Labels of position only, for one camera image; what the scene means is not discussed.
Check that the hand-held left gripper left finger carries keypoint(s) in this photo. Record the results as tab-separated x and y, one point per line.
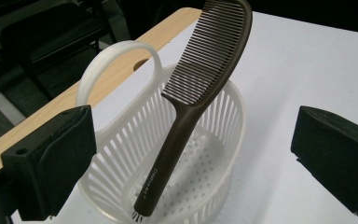
52	161

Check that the dark brown comb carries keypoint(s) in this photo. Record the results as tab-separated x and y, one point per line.
180	137

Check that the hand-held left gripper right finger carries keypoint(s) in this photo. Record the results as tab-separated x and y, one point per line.
338	155

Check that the black folding chair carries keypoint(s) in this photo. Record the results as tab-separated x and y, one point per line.
49	34

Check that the white plastic basket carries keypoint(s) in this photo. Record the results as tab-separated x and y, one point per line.
127	155

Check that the white board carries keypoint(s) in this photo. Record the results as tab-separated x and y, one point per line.
292	68

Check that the wooden table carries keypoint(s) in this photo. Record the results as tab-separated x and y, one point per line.
59	102

